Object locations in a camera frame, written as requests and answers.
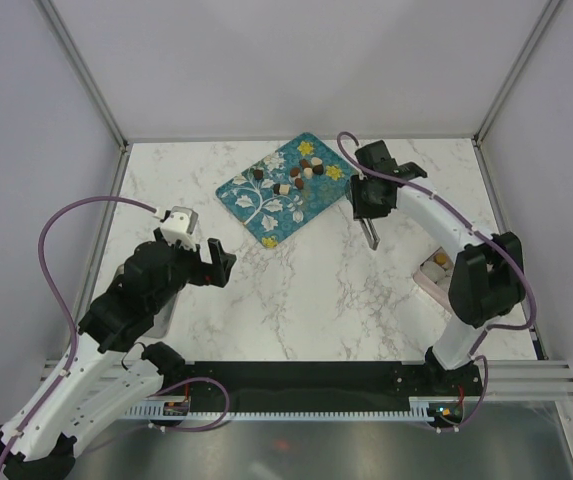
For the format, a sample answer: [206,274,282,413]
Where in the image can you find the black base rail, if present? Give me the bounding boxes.
[175,361,482,412]

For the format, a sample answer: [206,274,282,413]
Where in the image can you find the white slotted cable duct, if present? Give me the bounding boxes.
[120,397,480,421]

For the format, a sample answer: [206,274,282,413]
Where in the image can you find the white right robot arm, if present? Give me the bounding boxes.
[347,140,529,395]

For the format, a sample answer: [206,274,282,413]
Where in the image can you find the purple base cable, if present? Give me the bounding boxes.
[433,357,490,434]
[143,375,232,434]

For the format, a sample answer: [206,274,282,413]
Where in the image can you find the metal tongs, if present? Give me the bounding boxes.
[359,219,380,251]

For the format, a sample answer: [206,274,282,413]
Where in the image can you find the aluminium frame post right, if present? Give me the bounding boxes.
[472,0,565,148]

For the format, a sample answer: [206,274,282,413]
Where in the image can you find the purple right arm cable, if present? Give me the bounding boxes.
[337,131,538,401]

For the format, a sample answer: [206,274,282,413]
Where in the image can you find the brown white block chocolate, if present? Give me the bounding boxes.
[273,184,290,195]

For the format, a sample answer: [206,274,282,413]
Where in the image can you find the pink chocolate box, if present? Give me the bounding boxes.
[413,249,454,312]

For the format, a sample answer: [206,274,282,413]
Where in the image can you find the aluminium frame post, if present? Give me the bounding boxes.
[34,0,128,152]
[472,0,565,148]

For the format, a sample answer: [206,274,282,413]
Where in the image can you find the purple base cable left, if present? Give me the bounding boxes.
[143,375,232,434]

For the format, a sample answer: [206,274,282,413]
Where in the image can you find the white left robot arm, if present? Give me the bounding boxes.
[0,239,236,479]

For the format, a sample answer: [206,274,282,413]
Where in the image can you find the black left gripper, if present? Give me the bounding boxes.
[150,227,236,313]

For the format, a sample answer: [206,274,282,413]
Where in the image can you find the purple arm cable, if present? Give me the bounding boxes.
[0,196,160,479]
[337,131,538,401]

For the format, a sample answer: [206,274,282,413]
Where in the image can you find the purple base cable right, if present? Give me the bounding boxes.
[433,357,490,434]

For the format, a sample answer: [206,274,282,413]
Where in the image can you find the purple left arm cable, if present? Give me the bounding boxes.
[0,196,160,479]

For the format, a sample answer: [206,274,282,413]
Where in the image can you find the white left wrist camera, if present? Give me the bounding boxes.
[154,206,199,251]

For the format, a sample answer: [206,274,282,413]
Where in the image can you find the aluminium frame post left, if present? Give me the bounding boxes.
[34,0,128,152]

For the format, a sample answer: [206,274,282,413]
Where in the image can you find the teal floral tray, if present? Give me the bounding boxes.
[215,132,356,249]

